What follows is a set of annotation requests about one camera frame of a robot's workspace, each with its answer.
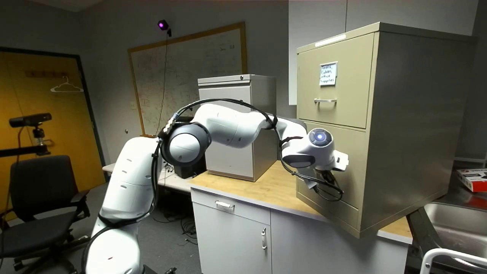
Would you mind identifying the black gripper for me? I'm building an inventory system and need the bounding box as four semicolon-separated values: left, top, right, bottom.
303;169;337;193

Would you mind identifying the beige unlabelled cabinet drawer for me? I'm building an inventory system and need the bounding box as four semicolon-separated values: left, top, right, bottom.
297;119;372;215

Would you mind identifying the metal base cabinet drawer pull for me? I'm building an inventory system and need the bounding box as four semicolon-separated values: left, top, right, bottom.
215;200;236;215

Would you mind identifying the beige labelled cabinet drawer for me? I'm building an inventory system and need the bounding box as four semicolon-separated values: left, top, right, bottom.
297;34;378;129

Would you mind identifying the white base cabinet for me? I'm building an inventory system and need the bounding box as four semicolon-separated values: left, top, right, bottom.
191;187;411;274

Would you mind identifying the grey lateral filing cabinet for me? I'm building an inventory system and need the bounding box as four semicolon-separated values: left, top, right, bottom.
197;73;280;183

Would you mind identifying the white paper label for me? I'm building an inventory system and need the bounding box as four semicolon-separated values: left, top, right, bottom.
319;61;340;88

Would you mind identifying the beige metal filing cabinet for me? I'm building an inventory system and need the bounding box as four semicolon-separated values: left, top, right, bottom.
296;21;477;241

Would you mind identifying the black box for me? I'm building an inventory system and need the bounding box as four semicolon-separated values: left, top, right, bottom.
172;158;207;180

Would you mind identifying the steel sink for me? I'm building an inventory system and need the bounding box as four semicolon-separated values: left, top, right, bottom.
408;200;487;274

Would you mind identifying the red and white box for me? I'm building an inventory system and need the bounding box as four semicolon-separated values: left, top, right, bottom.
454;166;487;195

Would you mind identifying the wood-framed whiteboard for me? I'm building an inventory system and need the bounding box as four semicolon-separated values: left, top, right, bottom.
127;21;250;139

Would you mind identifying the black office chair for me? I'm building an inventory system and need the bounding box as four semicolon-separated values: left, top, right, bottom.
0;154;95;274

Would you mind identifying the yellow door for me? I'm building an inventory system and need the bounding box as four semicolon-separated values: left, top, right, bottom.
0;46;107;215

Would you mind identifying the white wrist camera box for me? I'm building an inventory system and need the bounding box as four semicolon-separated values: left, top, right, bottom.
332;151;352;172

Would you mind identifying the metal handle of labelled drawer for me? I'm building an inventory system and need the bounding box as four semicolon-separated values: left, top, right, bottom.
312;96;340;111

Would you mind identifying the white metal rail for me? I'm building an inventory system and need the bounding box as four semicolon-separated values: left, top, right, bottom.
419;247;487;274

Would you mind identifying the small camera with purple light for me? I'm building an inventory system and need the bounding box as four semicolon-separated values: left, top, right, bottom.
156;18;175;38

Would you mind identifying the wire clothes hanger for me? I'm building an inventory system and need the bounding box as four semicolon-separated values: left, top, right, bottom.
49;79;86;96

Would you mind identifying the black camera on stand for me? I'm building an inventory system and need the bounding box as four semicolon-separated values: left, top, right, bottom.
8;111;54;158

